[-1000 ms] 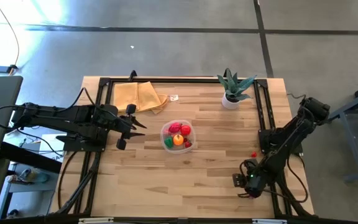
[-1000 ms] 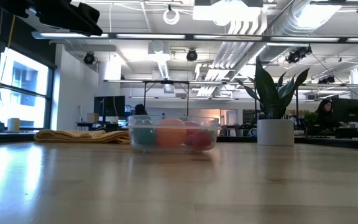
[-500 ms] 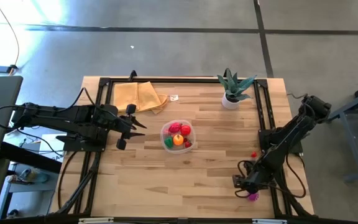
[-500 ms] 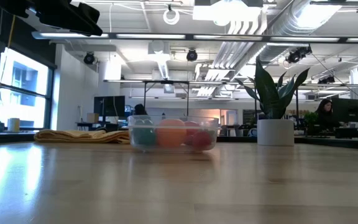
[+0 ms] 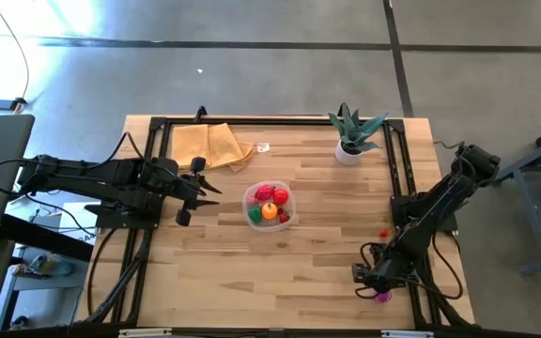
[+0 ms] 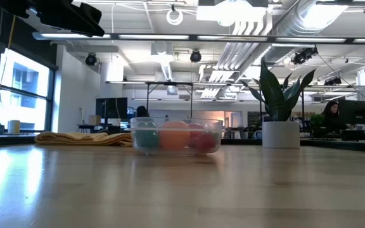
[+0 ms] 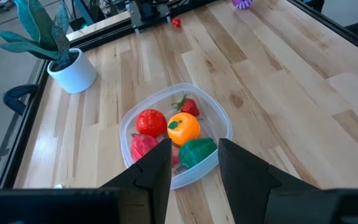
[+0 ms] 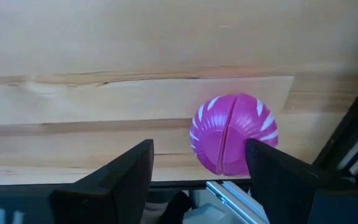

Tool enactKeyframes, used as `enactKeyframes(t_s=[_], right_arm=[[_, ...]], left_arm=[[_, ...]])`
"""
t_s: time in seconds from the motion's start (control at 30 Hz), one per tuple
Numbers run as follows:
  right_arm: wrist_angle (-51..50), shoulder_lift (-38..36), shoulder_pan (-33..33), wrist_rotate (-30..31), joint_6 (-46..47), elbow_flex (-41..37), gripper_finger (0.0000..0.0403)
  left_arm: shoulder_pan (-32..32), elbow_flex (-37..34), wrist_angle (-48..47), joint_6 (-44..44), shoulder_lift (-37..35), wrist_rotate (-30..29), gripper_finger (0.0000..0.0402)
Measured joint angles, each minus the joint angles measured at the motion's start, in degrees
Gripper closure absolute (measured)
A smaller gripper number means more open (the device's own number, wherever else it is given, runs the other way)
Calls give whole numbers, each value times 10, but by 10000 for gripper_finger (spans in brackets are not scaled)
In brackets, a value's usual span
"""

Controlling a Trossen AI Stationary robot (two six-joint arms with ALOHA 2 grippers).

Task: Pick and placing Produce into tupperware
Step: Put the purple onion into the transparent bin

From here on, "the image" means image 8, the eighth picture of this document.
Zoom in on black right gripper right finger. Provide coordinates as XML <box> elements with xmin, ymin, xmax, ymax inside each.
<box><xmin>245</xmin><ymin>138</ymin><xmax>358</xmax><ymax>224</ymax></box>

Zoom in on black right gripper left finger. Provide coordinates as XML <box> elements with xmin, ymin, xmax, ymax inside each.
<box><xmin>0</xmin><ymin>139</ymin><xmax>155</xmax><ymax>224</ymax></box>

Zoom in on silver aluminium profile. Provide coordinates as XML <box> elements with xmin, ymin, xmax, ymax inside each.
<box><xmin>206</xmin><ymin>180</ymin><xmax>270</xmax><ymax>224</ymax></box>

